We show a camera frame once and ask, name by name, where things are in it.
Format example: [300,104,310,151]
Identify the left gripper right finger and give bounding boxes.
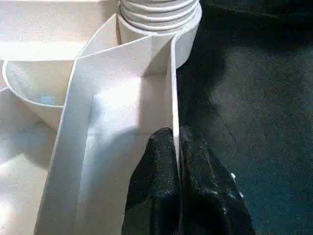
[178,125,255,235]

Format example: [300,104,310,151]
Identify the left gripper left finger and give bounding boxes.
[122,127,183,235]

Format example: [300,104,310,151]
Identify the white plastic table top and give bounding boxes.
[0,0,203,235]

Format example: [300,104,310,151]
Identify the white plastic table leg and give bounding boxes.
[118,0,199,32]

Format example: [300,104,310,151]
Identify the black work mat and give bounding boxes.
[175,0,313,235]

